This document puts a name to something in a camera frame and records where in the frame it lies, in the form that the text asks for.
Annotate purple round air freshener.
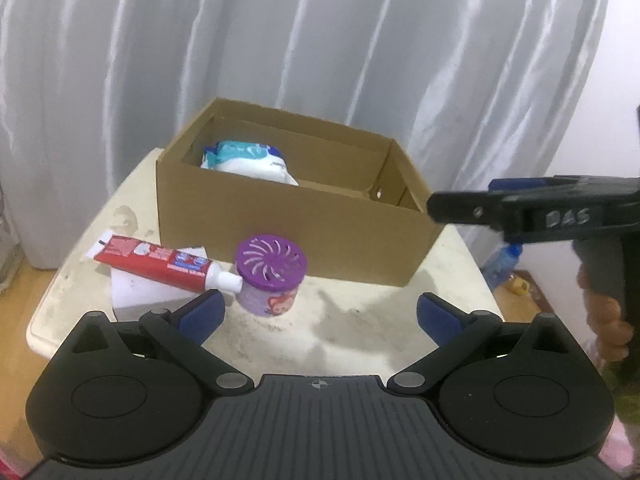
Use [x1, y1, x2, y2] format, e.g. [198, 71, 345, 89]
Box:
[234, 234, 308, 318]

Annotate small blue bottle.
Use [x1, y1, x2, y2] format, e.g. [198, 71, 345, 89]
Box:
[480, 244, 523, 290]

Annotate blue white wet wipes pack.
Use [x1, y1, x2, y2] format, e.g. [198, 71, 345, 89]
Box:
[200, 140, 298, 186]

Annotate small white carton box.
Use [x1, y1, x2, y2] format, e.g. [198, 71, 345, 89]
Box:
[111, 268, 198, 322]

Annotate brown cardboard box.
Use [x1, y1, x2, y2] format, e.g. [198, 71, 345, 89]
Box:
[156, 98, 442, 286]

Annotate red toothpaste tube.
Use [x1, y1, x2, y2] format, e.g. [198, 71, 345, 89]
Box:
[87, 230, 243, 294]

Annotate person's right hand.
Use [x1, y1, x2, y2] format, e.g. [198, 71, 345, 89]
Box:
[577, 264, 634, 370]

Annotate white curtain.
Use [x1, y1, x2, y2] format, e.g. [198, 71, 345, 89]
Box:
[1, 0, 608, 269]

